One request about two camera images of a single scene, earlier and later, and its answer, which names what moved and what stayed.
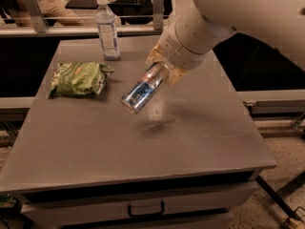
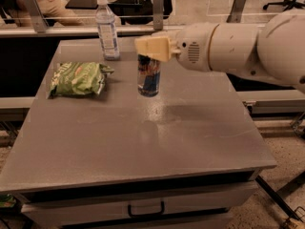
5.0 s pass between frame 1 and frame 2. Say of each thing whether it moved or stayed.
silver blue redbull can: moved
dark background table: stayed
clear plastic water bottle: stayed
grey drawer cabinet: stayed
